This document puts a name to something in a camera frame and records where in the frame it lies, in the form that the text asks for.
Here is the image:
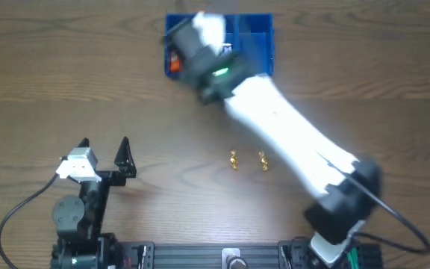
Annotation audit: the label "blue tray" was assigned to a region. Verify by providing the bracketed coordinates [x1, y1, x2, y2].
[164, 13, 275, 79]

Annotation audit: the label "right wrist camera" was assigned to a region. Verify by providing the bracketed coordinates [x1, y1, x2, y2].
[192, 11, 227, 52]

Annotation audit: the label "black cable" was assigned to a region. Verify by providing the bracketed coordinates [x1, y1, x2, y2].
[0, 172, 61, 269]
[325, 155, 430, 256]

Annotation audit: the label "gold wrapped candy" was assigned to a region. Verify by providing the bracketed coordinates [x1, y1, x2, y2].
[258, 149, 269, 172]
[228, 149, 240, 172]

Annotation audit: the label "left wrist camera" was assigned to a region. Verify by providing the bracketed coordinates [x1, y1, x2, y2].
[55, 146, 103, 183]

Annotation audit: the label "mounting rail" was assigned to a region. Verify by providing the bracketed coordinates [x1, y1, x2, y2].
[119, 241, 313, 269]

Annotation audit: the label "orange candy box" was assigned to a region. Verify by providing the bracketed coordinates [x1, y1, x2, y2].
[169, 51, 182, 73]

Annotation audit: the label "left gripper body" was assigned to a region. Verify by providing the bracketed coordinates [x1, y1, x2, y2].
[93, 169, 128, 188]

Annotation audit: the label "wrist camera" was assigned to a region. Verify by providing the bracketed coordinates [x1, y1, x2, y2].
[192, 11, 227, 52]
[55, 146, 103, 183]

